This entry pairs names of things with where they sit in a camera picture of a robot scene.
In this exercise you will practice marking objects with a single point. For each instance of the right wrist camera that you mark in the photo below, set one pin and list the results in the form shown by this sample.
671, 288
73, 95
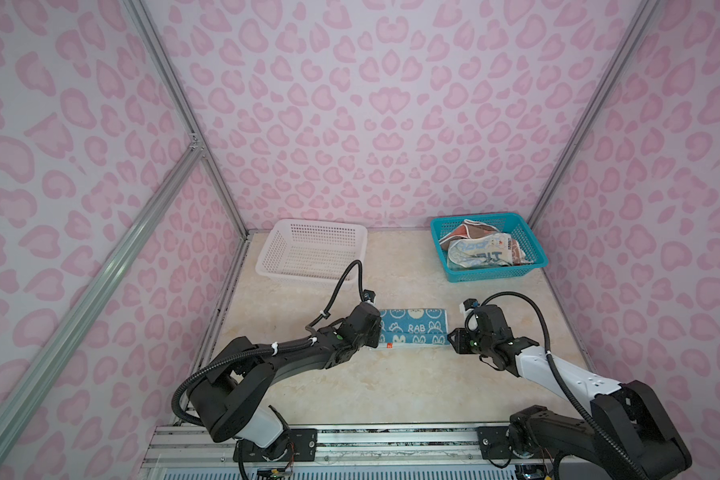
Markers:
468, 305

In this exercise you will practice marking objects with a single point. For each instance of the aluminium corner post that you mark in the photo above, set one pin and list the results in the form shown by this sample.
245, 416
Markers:
158, 53
646, 15

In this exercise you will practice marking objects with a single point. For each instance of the aluminium frame diagonal bar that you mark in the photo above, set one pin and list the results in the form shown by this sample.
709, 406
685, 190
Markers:
36, 382

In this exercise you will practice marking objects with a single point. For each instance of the blue bunny pattern towel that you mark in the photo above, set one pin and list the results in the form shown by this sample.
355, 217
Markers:
414, 327

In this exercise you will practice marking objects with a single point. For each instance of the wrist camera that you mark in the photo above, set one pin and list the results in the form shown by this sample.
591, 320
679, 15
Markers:
468, 305
368, 296

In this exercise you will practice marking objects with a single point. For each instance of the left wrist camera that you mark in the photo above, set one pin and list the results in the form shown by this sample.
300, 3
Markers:
368, 296

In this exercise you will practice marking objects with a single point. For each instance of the striped rabbit letter towel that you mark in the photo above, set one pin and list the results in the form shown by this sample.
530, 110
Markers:
493, 251

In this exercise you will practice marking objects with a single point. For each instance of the teal plastic basket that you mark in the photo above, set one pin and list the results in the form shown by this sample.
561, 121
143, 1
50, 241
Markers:
510, 223

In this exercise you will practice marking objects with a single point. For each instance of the red brown towel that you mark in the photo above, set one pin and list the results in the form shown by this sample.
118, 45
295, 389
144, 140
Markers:
468, 229

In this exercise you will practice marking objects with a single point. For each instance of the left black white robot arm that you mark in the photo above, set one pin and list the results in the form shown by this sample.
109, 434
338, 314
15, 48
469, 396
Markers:
225, 396

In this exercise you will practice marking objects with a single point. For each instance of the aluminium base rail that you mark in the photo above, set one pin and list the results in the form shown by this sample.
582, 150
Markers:
362, 451

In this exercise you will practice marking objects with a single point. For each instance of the right aluminium corner post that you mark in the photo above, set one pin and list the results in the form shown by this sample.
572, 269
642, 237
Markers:
646, 15

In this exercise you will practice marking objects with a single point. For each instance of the left aluminium corner post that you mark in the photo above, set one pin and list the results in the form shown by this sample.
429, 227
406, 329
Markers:
158, 53

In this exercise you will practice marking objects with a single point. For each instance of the white plastic basket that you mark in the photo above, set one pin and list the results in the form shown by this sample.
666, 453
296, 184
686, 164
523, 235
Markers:
310, 250

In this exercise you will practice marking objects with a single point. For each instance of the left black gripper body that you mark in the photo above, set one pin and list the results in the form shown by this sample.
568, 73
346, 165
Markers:
372, 342

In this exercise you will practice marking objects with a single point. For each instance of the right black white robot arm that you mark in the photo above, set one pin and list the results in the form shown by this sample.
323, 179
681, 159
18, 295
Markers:
620, 427

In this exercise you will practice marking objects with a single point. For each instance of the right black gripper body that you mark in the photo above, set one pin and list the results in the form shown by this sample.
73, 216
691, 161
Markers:
480, 345

